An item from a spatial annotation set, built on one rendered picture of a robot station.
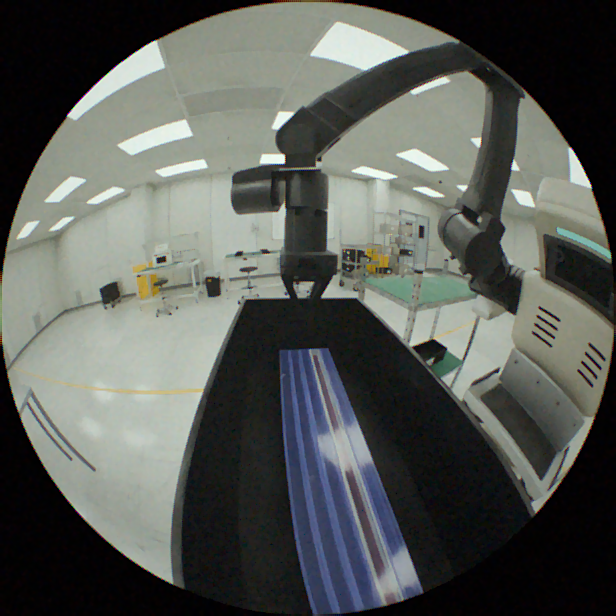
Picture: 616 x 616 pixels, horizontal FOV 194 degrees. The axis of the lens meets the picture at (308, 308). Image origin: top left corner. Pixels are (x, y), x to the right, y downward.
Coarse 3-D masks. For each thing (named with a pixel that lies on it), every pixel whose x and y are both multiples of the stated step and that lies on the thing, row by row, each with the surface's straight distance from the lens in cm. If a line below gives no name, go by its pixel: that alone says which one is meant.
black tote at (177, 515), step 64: (256, 320) 30; (320, 320) 30; (256, 384) 28; (384, 384) 24; (192, 448) 11; (256, 448) 22; (384, 448) 23; (448, 448) 17; (192, 512) 11; (256, 512) 20; (448, 512) 20; (512, 512) 16; (192, 576) 12; (256, 576) 20; (448, 576) 25
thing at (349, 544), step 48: (288, 384) 23; (336, 384) 24; (288, 432) 19; (336, 432) 19; (288, 480) 17; (336, 480) 17; (336, 528) 16; (384, 528) 17; (336, 576) 16; (384, 576) 17
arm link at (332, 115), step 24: (432, 48) 37; (456, 48) 41; (384, 72) 29; (408, 72) 31; (432, 72) 33; (456, 72) 38; (336, 96) 26; (360, 96) 27; (384, 96) 28; (288, 120) 25; (312, 120) 25; (336, 120) 25; (360, 120) 27
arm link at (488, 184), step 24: (480, 72) 50; (504, 72) 46; (504, 96) 42; (504, 120) 39; (480, 144) 38; (504, 144) 37; (480, 168) 34; (504, 168) 36; (480, 192) 33; (504, 192) 36; (480, 216) 38; (480, 240) 30; (480, 264) 32
